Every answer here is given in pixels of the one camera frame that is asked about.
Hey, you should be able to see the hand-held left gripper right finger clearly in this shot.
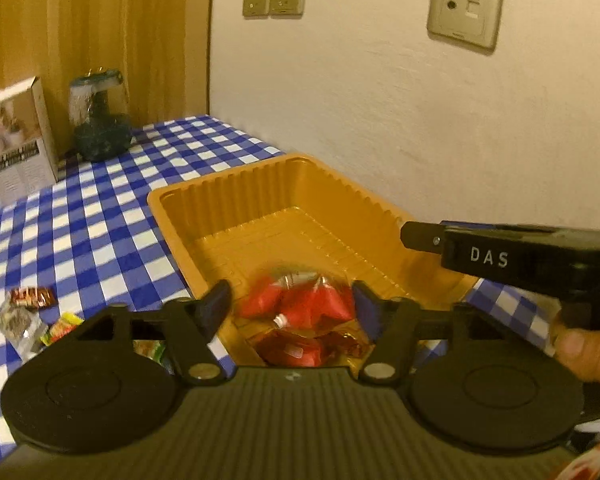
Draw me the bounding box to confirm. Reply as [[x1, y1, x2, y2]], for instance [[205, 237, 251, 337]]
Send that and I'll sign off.
[[352, 280, 512, 384]]

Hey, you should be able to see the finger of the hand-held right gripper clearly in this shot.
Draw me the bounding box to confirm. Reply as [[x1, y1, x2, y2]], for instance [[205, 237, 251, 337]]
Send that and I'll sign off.
[[399, 220, 448, 254]]

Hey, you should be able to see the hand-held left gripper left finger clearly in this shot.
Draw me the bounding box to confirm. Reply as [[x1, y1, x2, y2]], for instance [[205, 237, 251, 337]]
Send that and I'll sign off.
[[80, 279, 232, 387]]

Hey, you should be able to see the dark red foil candy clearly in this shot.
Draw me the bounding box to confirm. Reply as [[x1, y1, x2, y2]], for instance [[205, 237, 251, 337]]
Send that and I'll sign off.
[[324, 329, 367, 358]]

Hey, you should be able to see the clear bag of red candies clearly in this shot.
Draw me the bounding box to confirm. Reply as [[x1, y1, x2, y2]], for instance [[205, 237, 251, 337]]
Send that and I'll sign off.
[[234, 264, 367, 332]]

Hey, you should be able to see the green snack packet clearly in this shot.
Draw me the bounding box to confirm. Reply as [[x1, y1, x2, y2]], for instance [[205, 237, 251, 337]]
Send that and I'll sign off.
[[134, 340, 173, 372]]

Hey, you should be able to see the orange plastic tray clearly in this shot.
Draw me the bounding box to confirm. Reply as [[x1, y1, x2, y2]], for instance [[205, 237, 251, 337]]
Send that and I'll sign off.
[[146, 152, 481, 367]]

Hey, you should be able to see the yellow snack packet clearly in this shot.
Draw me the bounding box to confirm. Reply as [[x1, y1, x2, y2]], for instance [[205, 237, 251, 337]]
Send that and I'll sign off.
[[40, 312, 85, 347]]

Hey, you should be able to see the brown red candy packet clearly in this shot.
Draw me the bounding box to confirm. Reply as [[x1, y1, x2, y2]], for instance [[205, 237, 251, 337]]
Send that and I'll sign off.
[[9, 287, 57, 309]]

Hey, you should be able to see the silver snack packet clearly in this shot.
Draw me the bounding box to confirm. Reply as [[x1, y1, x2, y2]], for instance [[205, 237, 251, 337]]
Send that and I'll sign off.
[[0, 305, 48, 361]]

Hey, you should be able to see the person's right hand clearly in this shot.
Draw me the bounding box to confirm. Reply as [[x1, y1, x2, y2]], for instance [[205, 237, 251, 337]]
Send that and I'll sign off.
[[549, 304, 600, 387]]

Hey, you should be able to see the blue white checkered tablecloth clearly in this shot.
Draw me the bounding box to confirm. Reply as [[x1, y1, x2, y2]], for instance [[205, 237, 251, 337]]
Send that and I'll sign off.
[[0, 114, 563, 461]]

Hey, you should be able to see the red white patterned clothing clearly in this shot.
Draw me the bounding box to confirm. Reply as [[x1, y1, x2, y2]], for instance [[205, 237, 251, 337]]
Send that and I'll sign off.
[[557, 437, 600, 480]]

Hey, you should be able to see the green glass jar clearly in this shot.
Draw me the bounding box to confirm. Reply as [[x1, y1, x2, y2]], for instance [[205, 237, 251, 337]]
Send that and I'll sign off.
[[68, 67, 134, 163]]

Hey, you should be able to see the white printed carton box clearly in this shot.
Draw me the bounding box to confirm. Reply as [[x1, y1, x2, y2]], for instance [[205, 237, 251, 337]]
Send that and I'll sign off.
[[0, 76, 60, 206]]

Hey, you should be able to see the beige wall data socket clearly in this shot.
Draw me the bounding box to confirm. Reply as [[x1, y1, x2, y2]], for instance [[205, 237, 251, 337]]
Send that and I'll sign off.
[[426, 0, 505, 51]]

